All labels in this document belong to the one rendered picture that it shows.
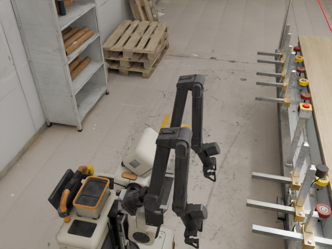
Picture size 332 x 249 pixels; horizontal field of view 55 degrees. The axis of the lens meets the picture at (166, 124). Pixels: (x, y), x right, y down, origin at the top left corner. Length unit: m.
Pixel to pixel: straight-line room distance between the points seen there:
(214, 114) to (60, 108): 1.87
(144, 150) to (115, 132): 2.38
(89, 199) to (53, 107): 2.13
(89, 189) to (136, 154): 0.60
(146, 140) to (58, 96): 2.36
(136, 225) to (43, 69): 2.29
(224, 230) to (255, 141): 1.30
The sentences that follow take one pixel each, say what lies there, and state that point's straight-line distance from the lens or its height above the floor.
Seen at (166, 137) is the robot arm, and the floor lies 1.62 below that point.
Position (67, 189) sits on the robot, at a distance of 1.93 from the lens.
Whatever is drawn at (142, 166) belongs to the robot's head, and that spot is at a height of 1.30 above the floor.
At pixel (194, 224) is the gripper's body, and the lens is 1.57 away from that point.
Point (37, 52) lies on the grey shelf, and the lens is 3.64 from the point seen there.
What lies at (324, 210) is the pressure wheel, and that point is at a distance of 2.06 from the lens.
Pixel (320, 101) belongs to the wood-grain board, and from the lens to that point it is 2.98.
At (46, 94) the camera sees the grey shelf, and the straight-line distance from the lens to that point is 3.88.
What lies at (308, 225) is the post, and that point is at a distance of 1.79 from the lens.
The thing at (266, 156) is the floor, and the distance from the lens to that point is 3.65.
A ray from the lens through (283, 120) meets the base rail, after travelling 3.00.
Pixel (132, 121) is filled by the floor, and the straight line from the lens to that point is 4.02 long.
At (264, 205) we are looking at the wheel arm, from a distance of 2.02.
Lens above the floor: 2.38
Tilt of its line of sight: 37 degrees down
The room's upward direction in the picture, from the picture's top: 1 degrees counter-clockwise
